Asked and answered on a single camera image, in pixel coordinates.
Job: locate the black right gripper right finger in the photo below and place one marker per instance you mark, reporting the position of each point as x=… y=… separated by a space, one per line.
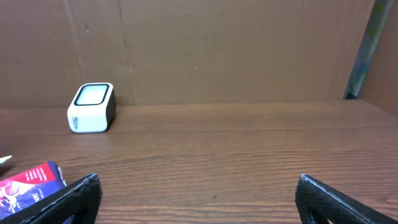
x=317 y=202

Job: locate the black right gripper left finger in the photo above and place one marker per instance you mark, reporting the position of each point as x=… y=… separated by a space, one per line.
x=77 y=203

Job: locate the white cosmetic tube gold cap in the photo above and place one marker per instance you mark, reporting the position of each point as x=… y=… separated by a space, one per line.
x=4 y=159

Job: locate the white barcode scanner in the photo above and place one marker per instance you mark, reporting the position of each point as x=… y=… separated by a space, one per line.
x=93 y=108

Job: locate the red purple sanitary pad pack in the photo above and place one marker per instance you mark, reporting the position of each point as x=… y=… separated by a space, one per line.
x=23 y=190

